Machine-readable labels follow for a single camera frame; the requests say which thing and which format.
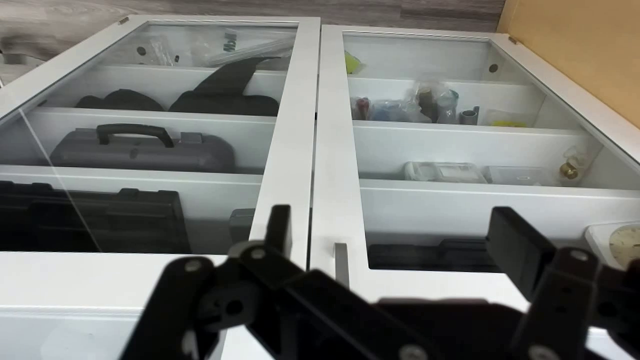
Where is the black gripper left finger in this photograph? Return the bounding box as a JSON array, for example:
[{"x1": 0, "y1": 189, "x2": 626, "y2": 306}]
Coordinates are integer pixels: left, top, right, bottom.
[{"x1": 119, "y1": 203, "x2": 428, "y2": 360}]

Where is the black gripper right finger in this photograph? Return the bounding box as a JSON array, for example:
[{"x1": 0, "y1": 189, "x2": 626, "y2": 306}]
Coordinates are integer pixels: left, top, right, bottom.
[{"x1": 485, "y1": 206, "x2": 640, "y2": 360}]

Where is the white glass cabinet door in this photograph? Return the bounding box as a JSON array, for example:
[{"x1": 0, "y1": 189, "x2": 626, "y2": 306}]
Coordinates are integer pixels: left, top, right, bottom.
[
  {"x1": 0, "y1": 13, "x2": 324, "y2": 360},
  {"x1": 308, "y1": 24, "x2": 640, "y2": 360}
]

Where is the white tape roll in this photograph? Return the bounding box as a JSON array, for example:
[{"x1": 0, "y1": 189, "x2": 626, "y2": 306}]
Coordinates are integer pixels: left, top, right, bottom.
[{"x1": 582, "y1": 221, "x2": 640, "y2": 271}]

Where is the small grey case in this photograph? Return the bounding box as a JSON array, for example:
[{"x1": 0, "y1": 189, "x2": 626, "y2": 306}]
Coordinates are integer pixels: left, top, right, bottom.
[{"x1": 229, "y1": 206, "x2": 257, "y2": 246}]

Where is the large black tool case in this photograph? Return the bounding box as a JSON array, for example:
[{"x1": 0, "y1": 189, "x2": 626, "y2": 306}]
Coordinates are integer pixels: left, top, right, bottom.
[{"x1": 0, "y1": 179, "x2": 194, "y2": 254}]

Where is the small brass part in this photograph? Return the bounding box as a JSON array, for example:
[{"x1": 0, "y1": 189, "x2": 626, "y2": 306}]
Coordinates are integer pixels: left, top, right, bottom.
[{"x1": 558, "y1": 156, "x2": 584, "y2": 183}]

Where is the flat black case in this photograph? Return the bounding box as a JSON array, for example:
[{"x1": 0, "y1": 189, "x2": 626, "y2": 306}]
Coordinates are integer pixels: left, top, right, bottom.
[{"x1": 367, "y1": 237, "x2": 497, "y2": 271}]

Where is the black fabric bag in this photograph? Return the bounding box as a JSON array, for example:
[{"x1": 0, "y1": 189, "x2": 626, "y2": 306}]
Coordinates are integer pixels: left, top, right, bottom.
[{"x1": 76, "y1": 56, "x2": 281, "y2": 116}]

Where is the small bottles clutter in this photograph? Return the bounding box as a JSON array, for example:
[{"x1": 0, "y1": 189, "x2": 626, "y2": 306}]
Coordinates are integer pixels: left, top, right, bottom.
[{"x1": 351, "y1": 77, "x2": 483, "y2": 126}]

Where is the clear plastic bag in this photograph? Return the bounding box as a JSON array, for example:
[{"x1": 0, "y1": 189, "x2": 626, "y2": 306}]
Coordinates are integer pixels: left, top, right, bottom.
[{"x1": 138, "y1": 28, "x2": 297, "y2": 68}]

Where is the yellow green small item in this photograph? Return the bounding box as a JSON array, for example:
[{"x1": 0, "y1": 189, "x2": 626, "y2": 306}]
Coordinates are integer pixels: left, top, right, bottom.
[{"x1": 345, "y1": 50, "x2": 369, "y2": 77}]

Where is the silver door handle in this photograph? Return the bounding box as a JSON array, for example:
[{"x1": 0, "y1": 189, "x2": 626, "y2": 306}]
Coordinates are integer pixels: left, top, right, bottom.
[{"x1": 332, "y1": 240, "x2": 353, "y2": 290}]

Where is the white cabinet frame with shelves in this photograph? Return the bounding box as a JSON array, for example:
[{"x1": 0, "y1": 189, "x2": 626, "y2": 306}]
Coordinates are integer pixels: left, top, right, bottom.
[{"x1": 0, "y1": 21, "x2": 640, "y2": 281}]

